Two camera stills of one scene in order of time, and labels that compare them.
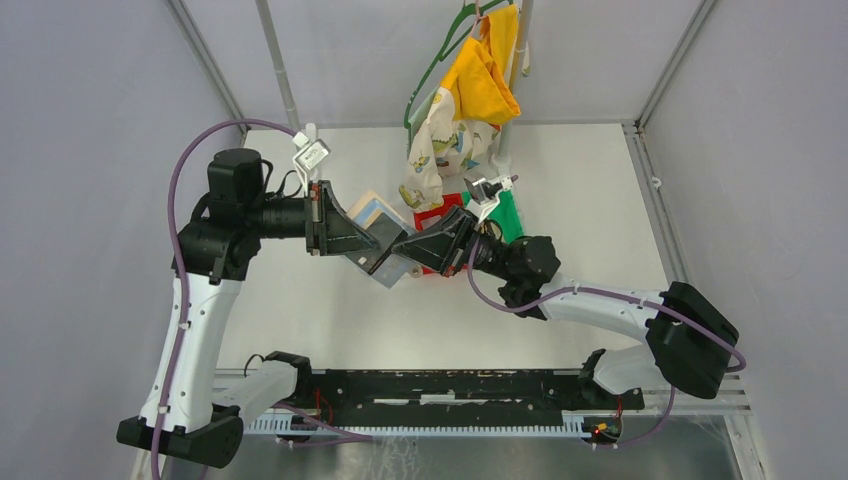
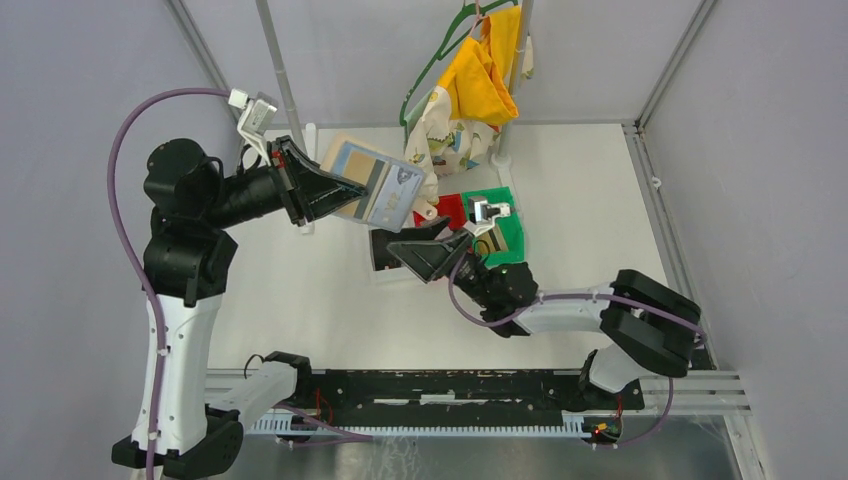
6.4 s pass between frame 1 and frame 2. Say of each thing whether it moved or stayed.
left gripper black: moved
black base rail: stayed
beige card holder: moved
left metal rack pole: stayed
